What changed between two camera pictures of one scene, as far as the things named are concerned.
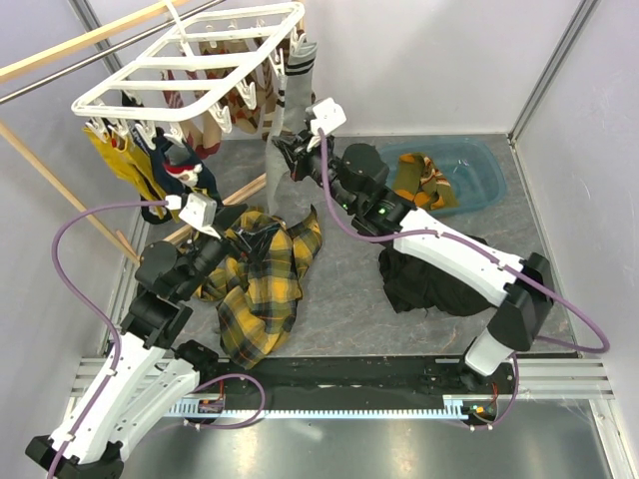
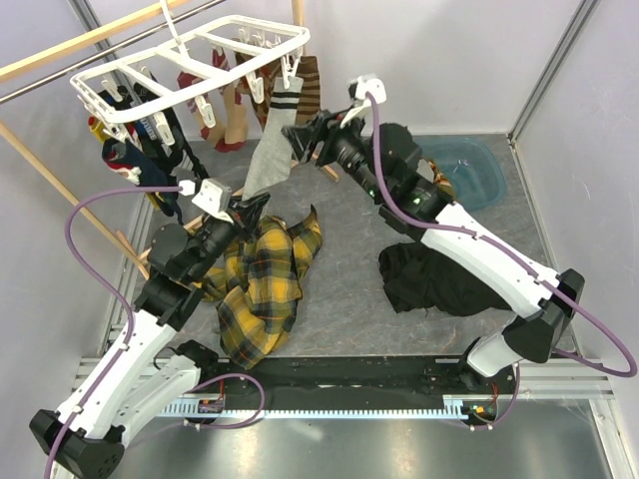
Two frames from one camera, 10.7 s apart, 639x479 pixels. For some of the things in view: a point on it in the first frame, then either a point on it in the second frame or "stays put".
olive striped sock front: x=432 y=182 stays put
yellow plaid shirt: x=261 y=286 stays put
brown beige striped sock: x=267 y=88 -> x=310 y=101
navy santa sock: x=177 y=174 -> x=125 y=160
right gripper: x=295 y=151 -> x=304 y=140
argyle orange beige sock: x=244 y=118 -> x=268 y=73
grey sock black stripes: x=291 y=197 -> x=273 y=160
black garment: x=412 y=282 stays put
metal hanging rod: x=107 y=51 stays put
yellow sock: x=132 y=164 -> x=97 y=129
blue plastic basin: x=472 y=167 stays put
